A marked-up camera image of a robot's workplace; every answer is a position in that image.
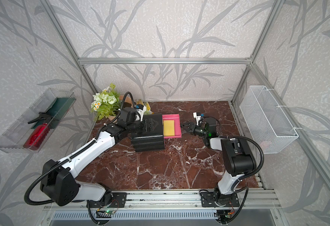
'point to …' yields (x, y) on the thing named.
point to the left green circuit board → (109, 212)
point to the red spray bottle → (37, 136)
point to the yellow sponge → (169, 127)
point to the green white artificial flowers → (107, 103)
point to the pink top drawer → (175, 117)
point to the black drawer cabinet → (152, 139)
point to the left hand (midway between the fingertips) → (153, 123)
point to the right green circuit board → (228, 216)
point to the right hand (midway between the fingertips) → (182, 125)
